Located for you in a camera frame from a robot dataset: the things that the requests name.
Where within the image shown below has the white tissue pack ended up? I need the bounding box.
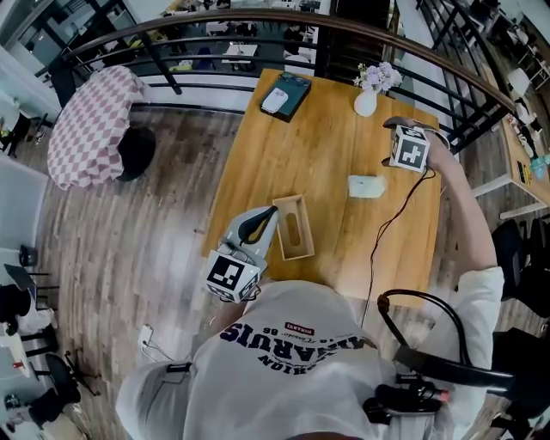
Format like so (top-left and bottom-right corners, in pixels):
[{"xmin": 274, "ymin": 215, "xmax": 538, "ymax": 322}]
[{"xmin": 346, "ymin": 174, "xmax": 387, "ymax": 199}]

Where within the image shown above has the black railing with wooden handrail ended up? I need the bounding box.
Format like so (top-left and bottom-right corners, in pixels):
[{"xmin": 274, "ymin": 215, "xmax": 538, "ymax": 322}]
[{"xmin": 62, "ymin": 12, "xmax": 516, "ymax": 156}]

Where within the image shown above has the person's white printed shirt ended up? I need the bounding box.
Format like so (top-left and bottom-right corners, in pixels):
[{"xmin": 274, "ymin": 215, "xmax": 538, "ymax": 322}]
[{"xmin": 115, "ymin": 266, "xmax": 506, "ymax": 440}]

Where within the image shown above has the black round stool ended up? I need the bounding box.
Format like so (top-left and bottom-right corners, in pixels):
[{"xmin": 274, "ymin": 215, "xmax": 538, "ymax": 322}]
[{"xmin": 115, "ymin": 126, "xmax": 157, "ymax": 182}]

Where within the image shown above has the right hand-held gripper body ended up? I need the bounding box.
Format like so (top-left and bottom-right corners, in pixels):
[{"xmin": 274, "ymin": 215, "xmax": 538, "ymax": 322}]
[{"xmin": 381, "ymin": 115, "xmax": 432, "ymax": 174}]

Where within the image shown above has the dark rectangular tray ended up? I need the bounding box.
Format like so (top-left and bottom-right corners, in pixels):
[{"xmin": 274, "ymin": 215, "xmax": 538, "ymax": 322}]
[{"xmin": 259, "ymin": 71, "xmax": 313, "ymax": 124}]

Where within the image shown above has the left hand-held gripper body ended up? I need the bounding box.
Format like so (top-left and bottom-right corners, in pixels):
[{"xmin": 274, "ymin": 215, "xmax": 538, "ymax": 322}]
[{"xmin": 205, "ymin": 205, "xmax": 281, "ymax": 304}]

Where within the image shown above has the black mounting rig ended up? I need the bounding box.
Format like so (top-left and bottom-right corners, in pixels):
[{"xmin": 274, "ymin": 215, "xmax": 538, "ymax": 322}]
[{"xmin": 363, "ymin": 373, "xmax": 450, "ymax": 426}]

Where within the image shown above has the wooden tray box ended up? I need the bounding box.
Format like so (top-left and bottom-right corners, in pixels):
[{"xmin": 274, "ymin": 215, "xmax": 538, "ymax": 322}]
[{"xmin": 272, "ymin": 193, "xmax": 316, "ymax": 261}]

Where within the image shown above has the black office chair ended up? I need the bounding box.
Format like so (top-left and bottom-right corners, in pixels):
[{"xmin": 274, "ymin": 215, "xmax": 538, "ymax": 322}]
[{"xmin": 492, "ymin": 218, "xmax": 550, "ymax": 319}]

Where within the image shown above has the thin dark gripper cable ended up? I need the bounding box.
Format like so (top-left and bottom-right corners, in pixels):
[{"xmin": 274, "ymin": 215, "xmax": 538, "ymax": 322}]
[{"xmin": 358, "ymin": 167, "xmax": 437, "ymax": 327}]

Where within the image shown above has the wooden desk with white legs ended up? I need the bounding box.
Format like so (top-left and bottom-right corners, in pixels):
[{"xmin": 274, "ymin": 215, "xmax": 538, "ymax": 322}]
[{"xmin": 470, "ymin": 115, "xmax": 550, "ymax": 220}]

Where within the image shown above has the checkered cloth covered table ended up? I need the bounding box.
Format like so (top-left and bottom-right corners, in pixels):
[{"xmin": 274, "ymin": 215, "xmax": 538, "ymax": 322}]
[{"xmin": 46, "ymin": 64, "xmax": 145, "ymax": 192}]

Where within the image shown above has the pale purple flower bunch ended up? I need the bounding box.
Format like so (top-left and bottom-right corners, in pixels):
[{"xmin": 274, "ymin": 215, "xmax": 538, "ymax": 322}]
[{"xmin": 352, "ymin": 61, "xmax": 404, "ymax": 94}]

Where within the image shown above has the black screen device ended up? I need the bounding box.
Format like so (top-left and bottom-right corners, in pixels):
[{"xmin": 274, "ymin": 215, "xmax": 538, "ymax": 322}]
[{"xmin": 394, "ymin": 343, "xmax": 516, "ymax": 394}]

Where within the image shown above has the green bottle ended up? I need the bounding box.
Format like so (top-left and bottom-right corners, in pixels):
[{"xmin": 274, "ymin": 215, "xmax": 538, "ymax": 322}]
[{"xmin": 530, "ymin": 154, "xmax": 550, "ymax": 180}]

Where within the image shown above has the thick black looped cable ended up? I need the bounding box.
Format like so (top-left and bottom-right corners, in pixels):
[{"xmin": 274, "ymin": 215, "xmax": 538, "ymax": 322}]
[{"xmin": 376, "ymin": 288, "xmax": 472, "ymax": 366}]

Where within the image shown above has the white vase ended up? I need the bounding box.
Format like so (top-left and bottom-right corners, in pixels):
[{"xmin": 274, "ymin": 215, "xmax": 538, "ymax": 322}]
[{"xmin": 353, "ymin": 88, "xmax": 379, "ymax": 118}]

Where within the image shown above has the small white device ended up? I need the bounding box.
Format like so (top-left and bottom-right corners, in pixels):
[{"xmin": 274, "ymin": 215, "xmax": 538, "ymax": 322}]
[{"xmin": 260, "ymin": 87, "xmax": 290, "ymax": 113}]

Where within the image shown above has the person's right forearm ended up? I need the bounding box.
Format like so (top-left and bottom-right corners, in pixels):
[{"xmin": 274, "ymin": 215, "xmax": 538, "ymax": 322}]
[{"xmin": 423, "ymin": 128, "xmax": 499, "ymax": 276}]

